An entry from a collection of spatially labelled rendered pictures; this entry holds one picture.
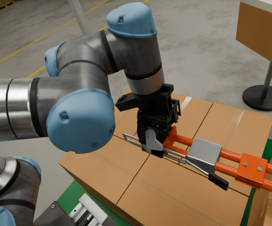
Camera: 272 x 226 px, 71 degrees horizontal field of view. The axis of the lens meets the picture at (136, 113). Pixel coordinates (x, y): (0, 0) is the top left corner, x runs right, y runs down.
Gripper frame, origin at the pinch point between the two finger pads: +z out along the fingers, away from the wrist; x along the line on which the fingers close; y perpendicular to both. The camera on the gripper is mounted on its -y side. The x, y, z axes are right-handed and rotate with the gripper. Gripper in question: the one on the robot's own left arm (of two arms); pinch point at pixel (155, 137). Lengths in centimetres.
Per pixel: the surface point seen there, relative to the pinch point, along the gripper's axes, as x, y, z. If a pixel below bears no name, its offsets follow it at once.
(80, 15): 201, -259, 41
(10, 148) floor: -17, -235, 120
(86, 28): 202, -259, 65
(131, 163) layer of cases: 13, -39, 66
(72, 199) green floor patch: -23, -102, 120
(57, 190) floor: -24, -124, 120
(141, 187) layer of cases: 3, -24, 66
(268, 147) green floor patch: 97, 38, 121
